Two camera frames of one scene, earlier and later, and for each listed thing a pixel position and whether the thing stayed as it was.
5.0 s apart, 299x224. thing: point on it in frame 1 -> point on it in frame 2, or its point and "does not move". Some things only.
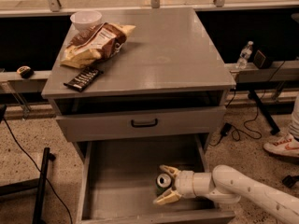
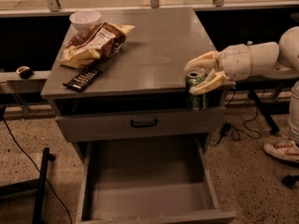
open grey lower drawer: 118,185 does not move
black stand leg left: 40,202 does not move
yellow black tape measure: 25,72 does not move
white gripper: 184,183 -> 234,60
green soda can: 163,183 -> 195,102
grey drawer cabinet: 163,92 does not move
